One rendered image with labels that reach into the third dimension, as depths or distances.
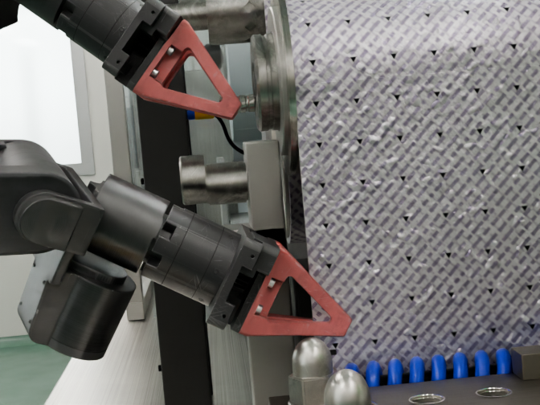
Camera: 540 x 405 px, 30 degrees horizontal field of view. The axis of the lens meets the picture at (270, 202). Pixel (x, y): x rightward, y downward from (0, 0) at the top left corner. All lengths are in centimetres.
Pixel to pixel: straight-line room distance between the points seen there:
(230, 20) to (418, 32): 31
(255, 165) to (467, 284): 19
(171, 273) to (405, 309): 17
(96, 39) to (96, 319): 22
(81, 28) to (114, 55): 5
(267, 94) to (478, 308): 22
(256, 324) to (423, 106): 20
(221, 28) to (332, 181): 33
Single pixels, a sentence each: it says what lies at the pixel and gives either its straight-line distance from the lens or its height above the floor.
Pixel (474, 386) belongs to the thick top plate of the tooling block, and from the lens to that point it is 71.
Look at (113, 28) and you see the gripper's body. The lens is 79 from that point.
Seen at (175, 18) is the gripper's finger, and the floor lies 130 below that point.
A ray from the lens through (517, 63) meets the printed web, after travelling 76.
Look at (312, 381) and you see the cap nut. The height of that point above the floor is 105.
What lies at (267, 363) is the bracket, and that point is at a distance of 83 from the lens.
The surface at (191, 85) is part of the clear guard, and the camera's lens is 176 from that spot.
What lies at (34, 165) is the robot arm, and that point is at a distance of 67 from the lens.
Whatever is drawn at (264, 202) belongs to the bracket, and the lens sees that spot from 80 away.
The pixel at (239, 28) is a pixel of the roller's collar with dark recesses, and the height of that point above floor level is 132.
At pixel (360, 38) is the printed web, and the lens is 74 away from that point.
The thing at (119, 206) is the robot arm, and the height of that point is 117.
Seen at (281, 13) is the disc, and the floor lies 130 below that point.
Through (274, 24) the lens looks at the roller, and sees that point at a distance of 75.
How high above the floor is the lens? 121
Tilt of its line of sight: 4 degrees down
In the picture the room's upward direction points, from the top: 5 degrees counter-clockwise
